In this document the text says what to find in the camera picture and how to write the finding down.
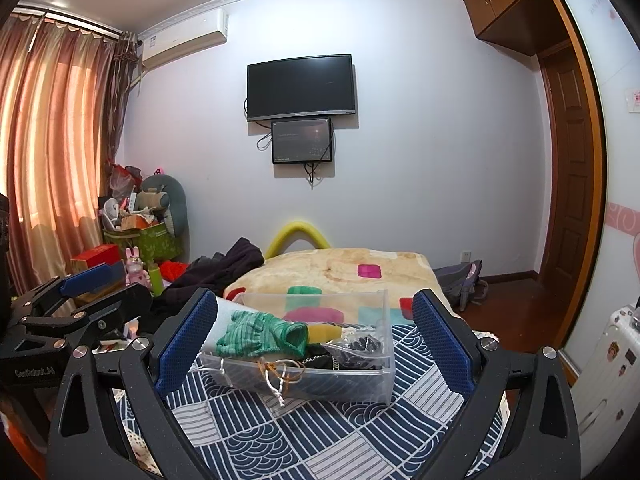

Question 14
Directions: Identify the pink bunny toy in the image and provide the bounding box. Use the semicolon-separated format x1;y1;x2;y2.
124;247;151;286

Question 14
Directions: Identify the sliding door with pink hearts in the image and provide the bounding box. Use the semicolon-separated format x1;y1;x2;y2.
557;0;640;361

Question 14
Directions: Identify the orange rubber band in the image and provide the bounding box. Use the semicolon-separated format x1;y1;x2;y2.
257;360;306;387

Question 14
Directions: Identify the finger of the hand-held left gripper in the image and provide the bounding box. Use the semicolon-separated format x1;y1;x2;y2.
10;262;125;323
20;285;153;353

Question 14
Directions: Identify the grey backpack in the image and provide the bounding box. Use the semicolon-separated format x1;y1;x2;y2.
432;260;488;307

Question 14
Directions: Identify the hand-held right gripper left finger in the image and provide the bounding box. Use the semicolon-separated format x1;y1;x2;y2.
46;287;218;480

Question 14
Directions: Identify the black clothing pile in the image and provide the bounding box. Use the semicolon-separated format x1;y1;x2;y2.
160;236;265;303

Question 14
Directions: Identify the beige patchwork blanket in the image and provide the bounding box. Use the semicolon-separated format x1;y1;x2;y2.
222;247;446;321

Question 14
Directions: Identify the yellow foam noodle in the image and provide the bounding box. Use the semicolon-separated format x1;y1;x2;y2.
264;220;332;261

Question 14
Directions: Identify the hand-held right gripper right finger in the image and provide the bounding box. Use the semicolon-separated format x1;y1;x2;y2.
412;289;581;480

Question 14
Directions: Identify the green storage box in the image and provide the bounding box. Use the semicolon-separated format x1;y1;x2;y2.
103;224;183;263

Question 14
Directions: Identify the clear plastic bag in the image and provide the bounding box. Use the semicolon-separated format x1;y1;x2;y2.
322;329;391;372

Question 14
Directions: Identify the red cloth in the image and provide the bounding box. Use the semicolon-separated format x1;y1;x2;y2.
160;260;190;282

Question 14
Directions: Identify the wooden overhead cabinet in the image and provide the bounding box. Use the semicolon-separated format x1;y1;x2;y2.
462;0;576;56

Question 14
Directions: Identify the small wall monitor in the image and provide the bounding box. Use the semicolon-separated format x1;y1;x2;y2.
271;117;334;165

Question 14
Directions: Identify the clear plastic storage box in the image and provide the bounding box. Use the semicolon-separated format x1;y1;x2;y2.
197;290;396;406

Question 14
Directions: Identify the red box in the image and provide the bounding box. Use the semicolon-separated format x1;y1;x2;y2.
70;245;123;276

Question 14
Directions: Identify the white suitcase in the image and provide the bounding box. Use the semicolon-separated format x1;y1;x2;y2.
570;305;640;436

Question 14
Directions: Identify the yellow green sponge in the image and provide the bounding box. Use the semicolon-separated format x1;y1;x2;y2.
307;324;343;343

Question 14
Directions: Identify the green knitted glove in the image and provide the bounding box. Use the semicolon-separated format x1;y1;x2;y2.
216;311;309;361

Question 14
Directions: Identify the white air conditioner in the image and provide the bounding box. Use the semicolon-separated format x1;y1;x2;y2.
137;8;229;68

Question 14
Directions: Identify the black wall television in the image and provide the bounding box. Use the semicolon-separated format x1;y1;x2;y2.
246;54;357;122

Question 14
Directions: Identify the brown wooden door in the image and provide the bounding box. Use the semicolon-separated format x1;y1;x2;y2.
537;42;601;311

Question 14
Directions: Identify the blue white patterned cloth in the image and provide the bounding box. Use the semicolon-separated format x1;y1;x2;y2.
165;310;506;480

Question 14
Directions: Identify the black strap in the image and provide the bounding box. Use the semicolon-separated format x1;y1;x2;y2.
300;354;343;372

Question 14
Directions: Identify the cream lace cloth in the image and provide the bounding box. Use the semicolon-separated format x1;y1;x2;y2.
117;387;163;478

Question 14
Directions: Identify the white cord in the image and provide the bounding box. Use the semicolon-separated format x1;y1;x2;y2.
200;352;301;407

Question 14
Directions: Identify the grey plush toy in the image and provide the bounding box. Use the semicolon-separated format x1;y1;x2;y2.
140;174;188;241

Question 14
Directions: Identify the orange brown curtain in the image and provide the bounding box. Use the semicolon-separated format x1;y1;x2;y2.
0;5;138;301

